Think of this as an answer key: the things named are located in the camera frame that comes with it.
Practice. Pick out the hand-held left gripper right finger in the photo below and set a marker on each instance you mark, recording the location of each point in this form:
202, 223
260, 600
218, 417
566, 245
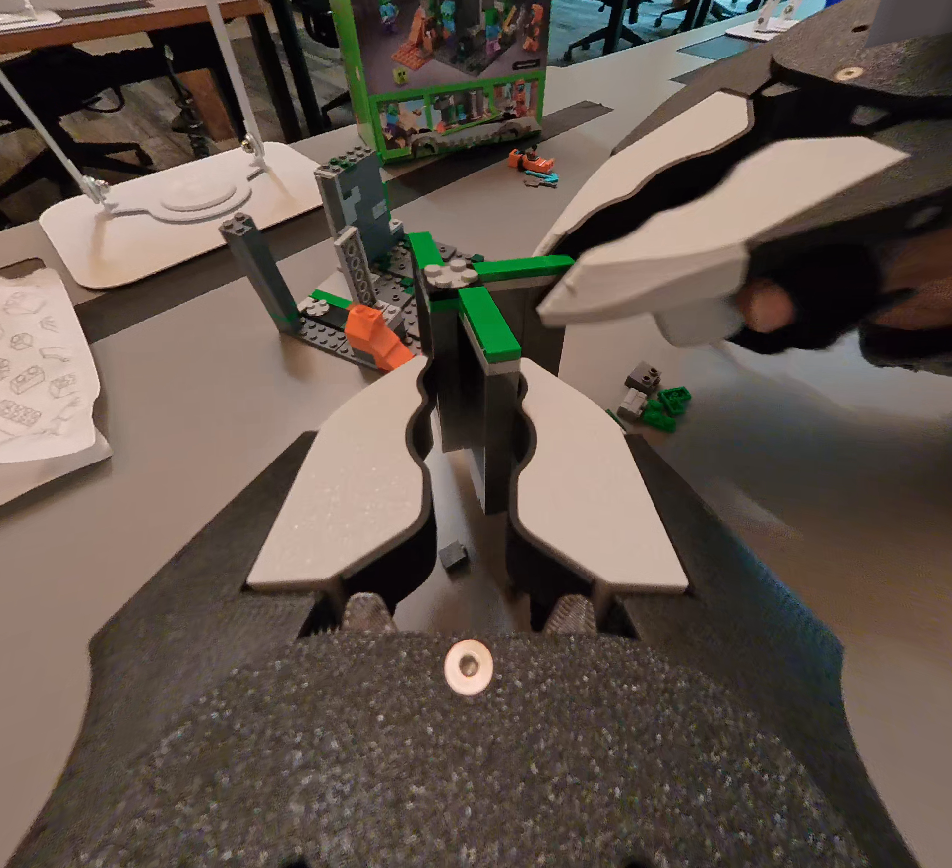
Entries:
595, 503

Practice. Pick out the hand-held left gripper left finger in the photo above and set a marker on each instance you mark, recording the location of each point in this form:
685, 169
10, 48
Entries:
342, 503

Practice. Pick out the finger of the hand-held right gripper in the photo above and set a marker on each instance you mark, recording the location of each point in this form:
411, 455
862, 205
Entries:
669, 251
669, 132

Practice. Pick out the dark green lego plate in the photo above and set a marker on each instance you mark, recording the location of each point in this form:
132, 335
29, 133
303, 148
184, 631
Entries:
616, 417

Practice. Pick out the light grey lego brick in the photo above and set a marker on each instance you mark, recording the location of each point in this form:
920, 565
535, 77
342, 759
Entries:
632, 405

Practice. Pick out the green lego corner brick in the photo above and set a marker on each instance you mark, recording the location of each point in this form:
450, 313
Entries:
658, 420

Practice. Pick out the small grey lego piece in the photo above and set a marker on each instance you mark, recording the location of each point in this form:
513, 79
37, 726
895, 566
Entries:
454, 556

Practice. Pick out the blue lego pickaxe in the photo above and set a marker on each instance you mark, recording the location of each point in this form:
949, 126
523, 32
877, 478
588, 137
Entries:
549, 176

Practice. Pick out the dark grey square lego brick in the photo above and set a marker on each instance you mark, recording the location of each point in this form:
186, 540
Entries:
643, 379

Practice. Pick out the green lego corner plate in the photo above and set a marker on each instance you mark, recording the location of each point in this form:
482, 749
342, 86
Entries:
675, 399

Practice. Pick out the orange lego minifigure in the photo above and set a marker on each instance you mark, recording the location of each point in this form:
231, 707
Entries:
532, 160

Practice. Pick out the green-topped dark lego wall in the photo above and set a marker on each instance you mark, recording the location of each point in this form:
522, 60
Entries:
476, 422

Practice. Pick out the grey green lego building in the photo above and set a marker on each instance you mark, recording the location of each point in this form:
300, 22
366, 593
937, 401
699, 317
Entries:
357, 199

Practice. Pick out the torn printed paper bag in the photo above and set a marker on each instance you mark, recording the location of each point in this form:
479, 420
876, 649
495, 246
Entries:
37, 362

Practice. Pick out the person's right forearm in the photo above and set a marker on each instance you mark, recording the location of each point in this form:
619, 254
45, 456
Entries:
915, 344

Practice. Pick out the green lego box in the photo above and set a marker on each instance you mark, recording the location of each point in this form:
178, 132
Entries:
446, 28

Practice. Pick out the person's right hand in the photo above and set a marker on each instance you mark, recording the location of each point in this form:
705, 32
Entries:
766, 304

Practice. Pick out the black table leg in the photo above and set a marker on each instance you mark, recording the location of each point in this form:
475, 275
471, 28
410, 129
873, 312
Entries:
290, 65

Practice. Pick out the brown wooden desk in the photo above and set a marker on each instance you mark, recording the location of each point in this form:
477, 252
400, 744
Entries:
149, 5

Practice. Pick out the clear acrylic stand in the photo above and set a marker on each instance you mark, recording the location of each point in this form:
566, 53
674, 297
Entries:
30, 17

